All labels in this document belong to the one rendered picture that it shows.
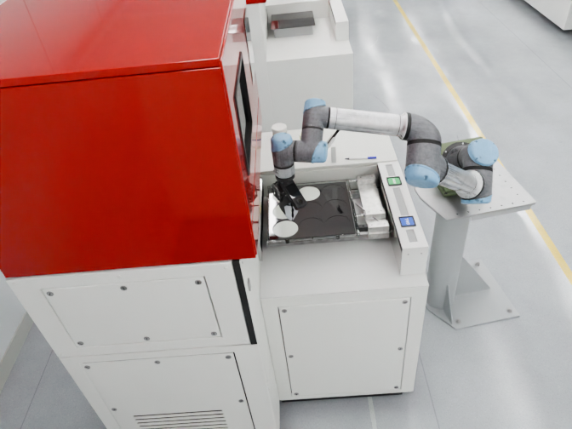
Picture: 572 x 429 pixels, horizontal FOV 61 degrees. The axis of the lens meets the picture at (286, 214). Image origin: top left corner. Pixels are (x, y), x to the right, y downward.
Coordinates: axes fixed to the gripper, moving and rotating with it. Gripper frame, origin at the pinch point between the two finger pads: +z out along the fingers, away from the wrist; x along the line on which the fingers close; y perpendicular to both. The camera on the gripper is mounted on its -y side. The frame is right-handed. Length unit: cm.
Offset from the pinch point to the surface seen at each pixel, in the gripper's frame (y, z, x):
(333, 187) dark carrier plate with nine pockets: 17.6, 9.8, -30.4
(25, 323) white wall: 109, 93, 125
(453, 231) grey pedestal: -11, 40, -79
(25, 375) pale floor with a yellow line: 78, 99, 131
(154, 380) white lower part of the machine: -12, 35, 69
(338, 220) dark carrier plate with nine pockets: -2.2, 9.7, -19.6
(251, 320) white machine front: -30.9, 4.6, 34.1
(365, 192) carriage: 8.1, 11.7, -41.1
